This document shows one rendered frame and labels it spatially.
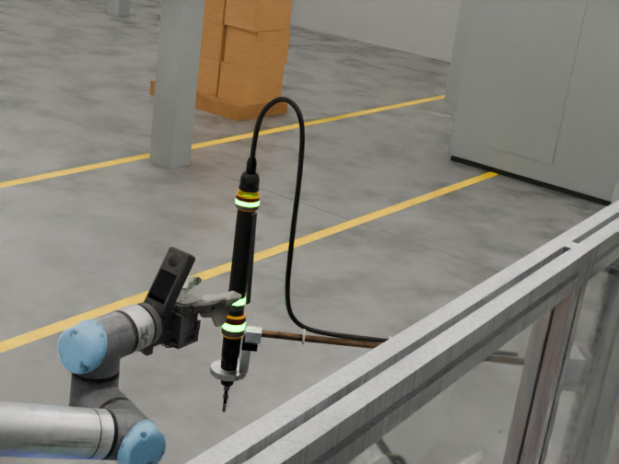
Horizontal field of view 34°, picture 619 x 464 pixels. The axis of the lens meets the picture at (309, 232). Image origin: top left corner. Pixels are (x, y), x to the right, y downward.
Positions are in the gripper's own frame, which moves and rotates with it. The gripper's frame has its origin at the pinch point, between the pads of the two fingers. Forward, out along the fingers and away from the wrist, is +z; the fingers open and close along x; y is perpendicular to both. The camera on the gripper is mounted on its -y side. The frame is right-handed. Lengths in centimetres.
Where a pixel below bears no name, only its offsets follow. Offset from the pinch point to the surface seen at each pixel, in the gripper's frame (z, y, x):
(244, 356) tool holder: 7.7, 15.9, 2.5
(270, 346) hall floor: 274, 160, -164
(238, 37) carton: 662, 74, -501
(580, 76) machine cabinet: 715, 48, -175
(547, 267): -45, -38, 73
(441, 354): -71, -37, 74
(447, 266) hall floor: 464, 156, -155
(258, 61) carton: 668, 93, -478
